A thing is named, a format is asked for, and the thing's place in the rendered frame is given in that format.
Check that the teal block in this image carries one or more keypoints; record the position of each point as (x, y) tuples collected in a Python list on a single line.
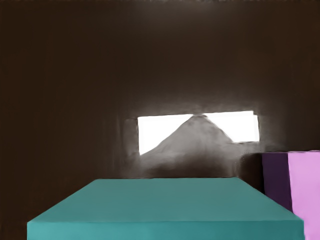
[(160, 207)]

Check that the pink block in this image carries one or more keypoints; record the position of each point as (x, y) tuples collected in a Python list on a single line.
[(300, 185)]

